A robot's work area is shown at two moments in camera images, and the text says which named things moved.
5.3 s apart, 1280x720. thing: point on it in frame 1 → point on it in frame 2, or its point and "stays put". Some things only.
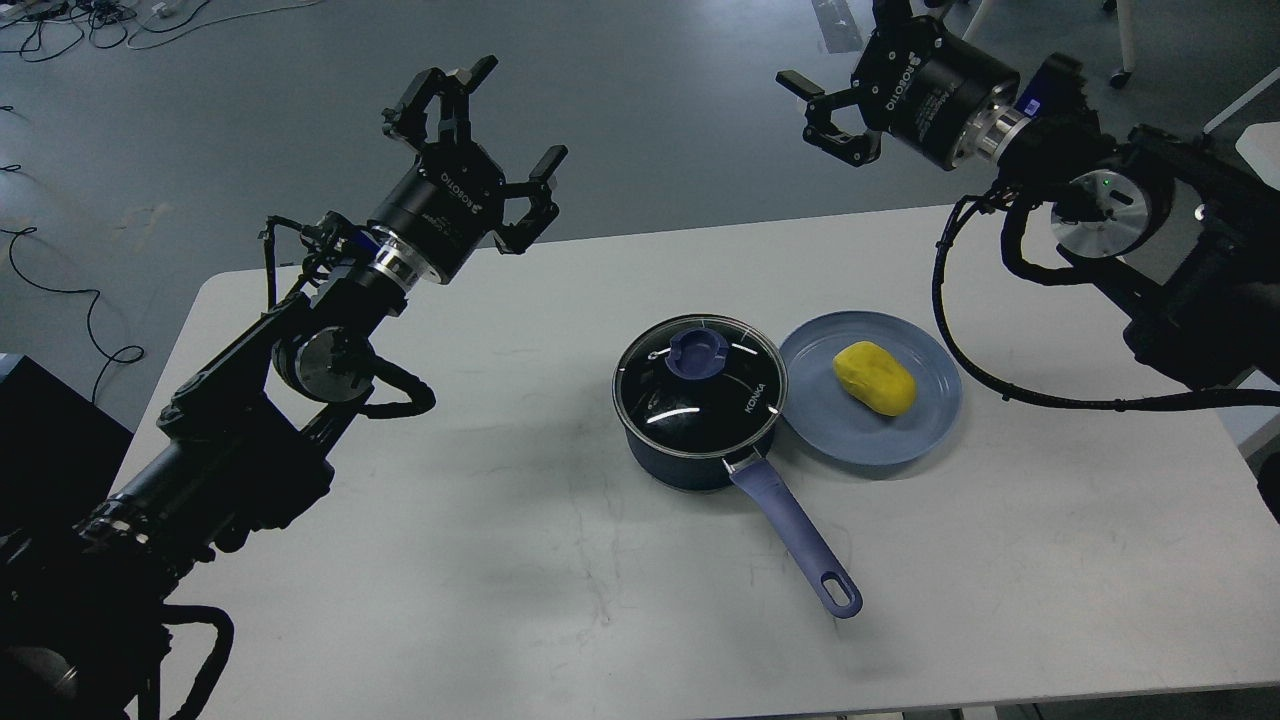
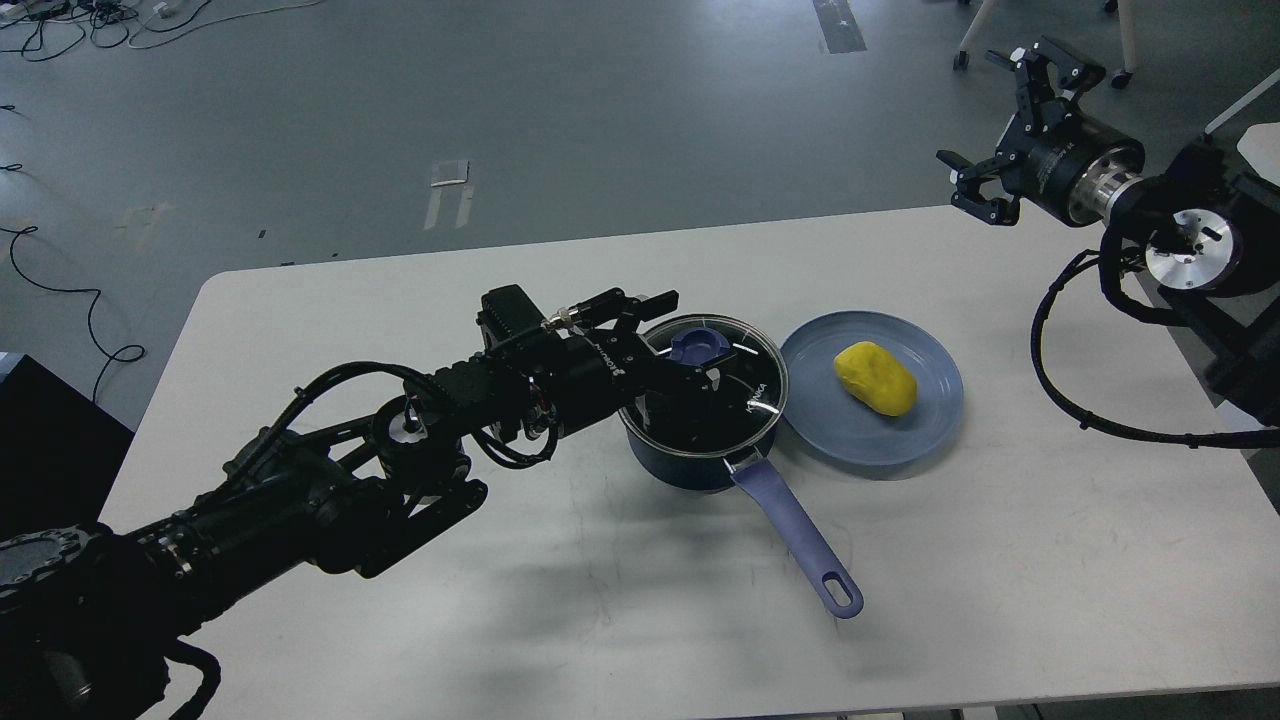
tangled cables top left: x=40 y=29 stays put
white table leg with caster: x=1275 y=75 stays put
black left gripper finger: x=512 y=239 → x=676 y=380
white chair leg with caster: x=1127 y=23 stays put
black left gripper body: x=445 y=208 → x=590 y=376
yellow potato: x=875 y=377 stays put
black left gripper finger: x=409 y=119 → x=615 y=308
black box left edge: x=60 y=454 stays put
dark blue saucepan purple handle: x=764 y=475 stays put
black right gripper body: x=922 y=85 → x=1062 y=160
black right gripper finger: x=895 y=18 → x=1046 y=76
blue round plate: x=823 y=421 stays put
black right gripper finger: x=858 y=150 → x=980 y=189
